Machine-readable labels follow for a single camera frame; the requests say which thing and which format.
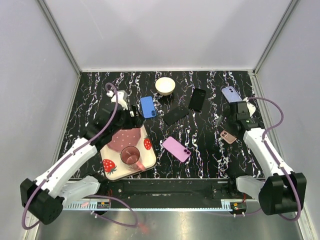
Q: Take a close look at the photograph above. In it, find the blue phone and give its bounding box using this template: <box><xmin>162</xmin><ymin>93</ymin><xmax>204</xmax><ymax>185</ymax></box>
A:
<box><xmin>140</xmin><ymin>96</ymin><xmax>157</xmax><ymax>119</ymax></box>

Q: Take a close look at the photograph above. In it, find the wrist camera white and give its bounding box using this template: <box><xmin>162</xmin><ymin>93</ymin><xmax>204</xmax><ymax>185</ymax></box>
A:
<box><xmin>243</xmin><ymin>97</ymin><xmax>257</xmax><ymax>118</ymax></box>
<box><xmin>106</xmin><ymin>90</ymin><xmax>128</xmax><ymax>110</ymax></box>

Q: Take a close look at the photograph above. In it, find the cream bowl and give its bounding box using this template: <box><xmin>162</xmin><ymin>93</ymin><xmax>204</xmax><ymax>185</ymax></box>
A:
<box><xmin>155</xmin><ymin>77</ymin><xmax>176</xmax><ymax>96</ymax></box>

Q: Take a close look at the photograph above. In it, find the lilac cased phone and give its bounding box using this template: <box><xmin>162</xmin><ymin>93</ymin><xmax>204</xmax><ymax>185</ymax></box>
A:
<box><xmin>221</xmin><ymin>86</ymin><xmax>243</xmax><ymax>103</ymax></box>

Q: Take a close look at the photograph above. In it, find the black phone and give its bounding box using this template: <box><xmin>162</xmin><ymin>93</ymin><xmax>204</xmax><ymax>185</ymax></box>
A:
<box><xmin>163</xmin><ymin>106</ymin><xmax>189</xmax><ymax>126</ymax></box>

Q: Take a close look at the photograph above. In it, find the pink dotted plate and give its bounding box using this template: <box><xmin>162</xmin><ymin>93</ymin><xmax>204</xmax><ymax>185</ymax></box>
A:
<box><xmin>107</xmin><ymin>128</ymin><xmax>141</xmax><ymax>153</ymax></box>

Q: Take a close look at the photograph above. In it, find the strawberry pattern tray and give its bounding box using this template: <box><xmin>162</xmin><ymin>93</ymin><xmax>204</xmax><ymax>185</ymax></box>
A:
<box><xmin>100</xmin><ymin>126</ymin><xmax>156</xmax><ymax>181</ymax></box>

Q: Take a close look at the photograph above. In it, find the purple phone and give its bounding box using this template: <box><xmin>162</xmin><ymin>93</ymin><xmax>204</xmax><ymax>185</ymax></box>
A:
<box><xmin>162</xmin><ymin>136</ymin><xmax>191</xmax><ymax>163</ymax></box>

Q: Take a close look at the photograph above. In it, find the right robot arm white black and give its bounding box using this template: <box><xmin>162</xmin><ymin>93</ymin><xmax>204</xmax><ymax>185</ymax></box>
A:
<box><xmin>215</xmin><ymin>100</ymin><xmax>307</xmax><ymax>220</ymax></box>

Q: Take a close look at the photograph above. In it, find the pink glass mug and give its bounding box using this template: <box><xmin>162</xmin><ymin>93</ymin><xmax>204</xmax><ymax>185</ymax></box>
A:
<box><xmin>120</xmin><ymin>146</ymin><xmax>146</xmax><ymax>171</ymax></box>

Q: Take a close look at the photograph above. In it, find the pink phone case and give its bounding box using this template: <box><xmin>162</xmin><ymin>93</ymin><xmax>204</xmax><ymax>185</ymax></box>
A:
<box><xmin>220</xmin><ymin>130</ymin><xmax>237</xmax><ymax>145</ymax></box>

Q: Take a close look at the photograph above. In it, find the black phone case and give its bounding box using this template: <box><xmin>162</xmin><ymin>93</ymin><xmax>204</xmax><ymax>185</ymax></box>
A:
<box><xmin>188</xmin><ymin>88</ymin><xmax>206</xmax><ymax>112</ymax></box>

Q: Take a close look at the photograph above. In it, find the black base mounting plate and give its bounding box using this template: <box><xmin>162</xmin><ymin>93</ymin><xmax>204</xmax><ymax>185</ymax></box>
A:
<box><xmin>97</xmin><ymin>178</ymin><xmax>252</xmax><ymax>210</ymax></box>

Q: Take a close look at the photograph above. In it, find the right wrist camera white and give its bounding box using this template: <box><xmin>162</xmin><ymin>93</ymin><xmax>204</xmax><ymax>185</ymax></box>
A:
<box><xmin>243</xmin><ymin>97</ymin><xmax>257</xmax><ymax>118</ymax></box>

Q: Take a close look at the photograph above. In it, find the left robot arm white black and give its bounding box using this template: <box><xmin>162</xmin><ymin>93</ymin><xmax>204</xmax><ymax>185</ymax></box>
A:
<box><xmin>20</xmin><ymin>103</ymin><xmax>145</xmax><ymax>230</ymax></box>

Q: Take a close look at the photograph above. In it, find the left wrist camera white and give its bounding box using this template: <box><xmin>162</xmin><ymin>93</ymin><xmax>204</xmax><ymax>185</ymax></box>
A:
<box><xmin>106</xmin><ymin>90</ymin><xmax>128</xmax><ymax>110</ymax></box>

